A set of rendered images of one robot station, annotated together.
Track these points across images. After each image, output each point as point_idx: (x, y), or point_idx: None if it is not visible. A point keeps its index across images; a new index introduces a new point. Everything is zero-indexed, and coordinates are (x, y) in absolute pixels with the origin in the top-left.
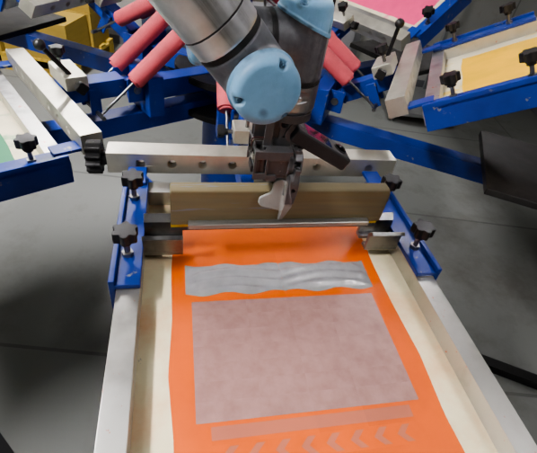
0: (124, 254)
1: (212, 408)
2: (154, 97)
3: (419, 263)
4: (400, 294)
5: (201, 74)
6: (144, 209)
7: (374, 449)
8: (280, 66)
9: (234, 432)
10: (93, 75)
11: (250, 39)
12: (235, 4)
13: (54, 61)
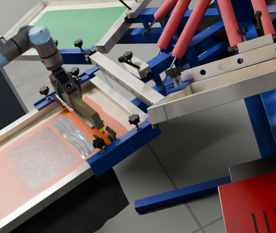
0: (46, 98)
1: (11, 151)
2: None
3: (92, 158)
4: None
5: (208, 15)
6: None
7: (11, 187)
8: None
9: (6, 159)
10: (152, 8)
11: None
12: None
13: (122, 3)
